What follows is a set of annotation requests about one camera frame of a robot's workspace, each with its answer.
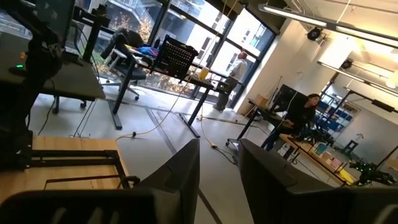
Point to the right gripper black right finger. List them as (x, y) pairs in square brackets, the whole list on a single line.
[(267, 193)]

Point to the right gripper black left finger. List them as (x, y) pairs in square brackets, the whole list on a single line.
[(174, 193)]

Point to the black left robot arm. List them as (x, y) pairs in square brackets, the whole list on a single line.
[(18, 124)]

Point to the neighbouring black robot arm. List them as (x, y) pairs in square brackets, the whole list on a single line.
[(370, 172)]

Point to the black clamp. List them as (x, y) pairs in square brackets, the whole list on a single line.
[(133, 180)]

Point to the neighbouring wooden table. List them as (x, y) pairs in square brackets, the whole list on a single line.
[(314, 155)]

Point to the person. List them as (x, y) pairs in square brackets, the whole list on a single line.
[(298, 116), (236, 70)]

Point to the cardboard box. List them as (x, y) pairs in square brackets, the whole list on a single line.
[(261, 100)]

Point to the black monitor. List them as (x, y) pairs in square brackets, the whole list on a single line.
[(287, 96)]

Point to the long black desk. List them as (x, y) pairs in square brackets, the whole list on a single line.
[(199, 82)]

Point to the yellow container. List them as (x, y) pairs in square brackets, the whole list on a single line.
[(204, 73)]

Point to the black office chair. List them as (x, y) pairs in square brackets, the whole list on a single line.
[(124, 67)]

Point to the ceiling light bar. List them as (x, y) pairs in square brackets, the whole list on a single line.
[(311, 19), (342, 72)]

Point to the dark gray desk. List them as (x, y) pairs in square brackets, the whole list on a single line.
[(74, 81)]

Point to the black ceiling spotlight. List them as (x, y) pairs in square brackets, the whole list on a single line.
[(314, 33), (346, 63)]

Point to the black computer mouse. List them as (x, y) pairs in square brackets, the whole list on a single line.
[(21, 71)]

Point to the dark desk monitor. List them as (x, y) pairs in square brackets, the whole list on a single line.
[(56, 18)]

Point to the wooden shelf black metal frame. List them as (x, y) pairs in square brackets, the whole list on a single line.
[(84, 178)]

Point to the neighbouring black metal frame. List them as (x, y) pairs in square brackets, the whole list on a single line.
[(382, 105)]

